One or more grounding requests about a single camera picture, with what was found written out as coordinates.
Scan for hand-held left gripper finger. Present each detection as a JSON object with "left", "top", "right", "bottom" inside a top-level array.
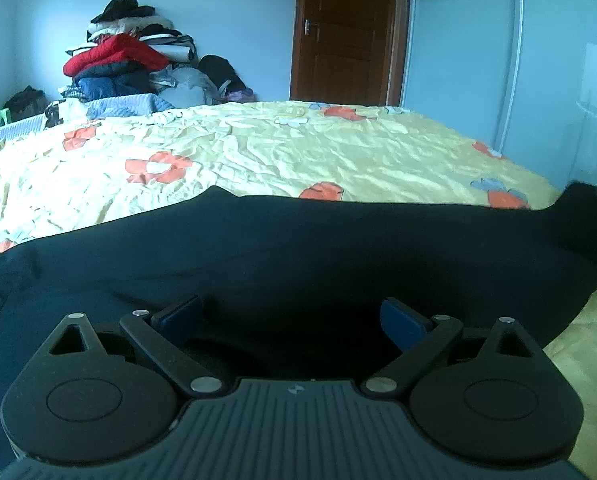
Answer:
[{"left": 361, "top": 297, "right": 547, "bottom": 397}]

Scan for black pants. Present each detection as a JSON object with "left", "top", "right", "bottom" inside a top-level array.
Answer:
[{"left": 0, "top": 180, "right": 597, "bottom": 473}]

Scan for white floral wardrobe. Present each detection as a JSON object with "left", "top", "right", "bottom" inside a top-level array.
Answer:
[{"left": 401, "top": 0, "right": 597, "bottom": 196}]

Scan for yellow floral bed cover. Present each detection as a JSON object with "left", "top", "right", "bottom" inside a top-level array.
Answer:
[{"left": 0, "top": 101, "right": 597, "bottom": 480}]

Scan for brown wooden door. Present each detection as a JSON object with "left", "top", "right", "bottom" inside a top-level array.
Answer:
[{"left": 289, "top": 0, "right": 412, "bottom": 106}]

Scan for black bag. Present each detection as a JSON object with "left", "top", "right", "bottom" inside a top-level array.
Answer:
[{"left": 197, "top": 55, "right": 247, "bottom": 94}]

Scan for grey plastic bag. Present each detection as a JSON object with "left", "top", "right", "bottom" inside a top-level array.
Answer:
[{"left": 150, "top": 66, "right": 222, "bottom": 109}]

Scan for blue quilted blanket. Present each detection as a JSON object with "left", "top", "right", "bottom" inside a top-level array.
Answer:
[{"left": 0, "top": 92, "right": 178, "bottom": 148}]

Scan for pile of clothes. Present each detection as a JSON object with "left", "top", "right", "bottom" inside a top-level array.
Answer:
[{"left": 60, "top": 0, "right": 197, "bottom": 102}]

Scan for black white printed cloth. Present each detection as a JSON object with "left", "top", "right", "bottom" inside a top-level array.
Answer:
[{"left": 45, "top": 98, "right": 88, "bottom": 129}]

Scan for dark brown bag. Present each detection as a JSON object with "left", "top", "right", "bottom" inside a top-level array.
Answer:
[{"left": 3, "top": 86, "right": 48, "bottom": 122}]

